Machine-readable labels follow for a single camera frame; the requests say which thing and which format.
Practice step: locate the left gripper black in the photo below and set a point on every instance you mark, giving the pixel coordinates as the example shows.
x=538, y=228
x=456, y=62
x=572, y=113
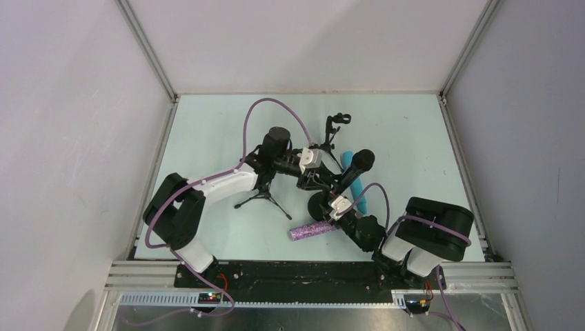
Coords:
x=315, y=176

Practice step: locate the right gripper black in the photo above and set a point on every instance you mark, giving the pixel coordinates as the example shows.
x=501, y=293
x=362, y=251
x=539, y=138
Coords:
x=330, y=203

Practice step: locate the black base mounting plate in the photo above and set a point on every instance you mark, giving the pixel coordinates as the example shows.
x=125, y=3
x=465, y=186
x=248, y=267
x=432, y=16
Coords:
x=305, y=282

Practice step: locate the aluminium frame rail front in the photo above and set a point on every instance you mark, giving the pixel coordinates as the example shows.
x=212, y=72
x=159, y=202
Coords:
x=460, y=278

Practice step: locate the black microphone orange end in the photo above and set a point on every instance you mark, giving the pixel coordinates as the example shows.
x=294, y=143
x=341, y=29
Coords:
x=361, y=162

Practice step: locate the tripod stand with clip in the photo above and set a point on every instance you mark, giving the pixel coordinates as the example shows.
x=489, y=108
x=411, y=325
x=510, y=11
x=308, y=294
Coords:
x=331, y=130

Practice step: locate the purple glitter microphone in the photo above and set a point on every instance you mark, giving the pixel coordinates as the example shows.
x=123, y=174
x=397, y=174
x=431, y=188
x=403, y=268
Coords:
x=310, y=230

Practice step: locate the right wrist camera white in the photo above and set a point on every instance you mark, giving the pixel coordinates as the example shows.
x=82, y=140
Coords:
x=341, y=205

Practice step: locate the black round base mic stand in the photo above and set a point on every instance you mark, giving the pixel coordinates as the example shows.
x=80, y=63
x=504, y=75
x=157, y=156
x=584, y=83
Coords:
x=313, y=203

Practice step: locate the blue toy microphone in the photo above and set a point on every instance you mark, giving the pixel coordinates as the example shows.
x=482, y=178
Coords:
x=356, y=187

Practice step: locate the tripod stand with shock mount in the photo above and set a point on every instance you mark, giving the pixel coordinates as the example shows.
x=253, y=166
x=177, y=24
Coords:
x=263, y=194

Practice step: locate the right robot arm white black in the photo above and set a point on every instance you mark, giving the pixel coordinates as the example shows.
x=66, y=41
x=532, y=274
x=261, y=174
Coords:
x=428, y=233

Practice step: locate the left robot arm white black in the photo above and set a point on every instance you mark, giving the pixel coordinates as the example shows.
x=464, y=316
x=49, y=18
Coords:
x=175, y=211

